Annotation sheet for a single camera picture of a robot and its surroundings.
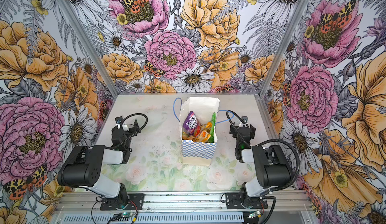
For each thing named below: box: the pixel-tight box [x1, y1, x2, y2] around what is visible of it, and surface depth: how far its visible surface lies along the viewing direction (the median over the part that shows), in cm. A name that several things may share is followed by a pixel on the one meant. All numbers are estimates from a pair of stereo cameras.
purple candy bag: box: [182, 110, 200, 136], surface depth 94 cm
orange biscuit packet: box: [192, 130, 212, 143], surface depth 82 cm
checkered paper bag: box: [179, 96, 220, 167], surface depth 79 cm
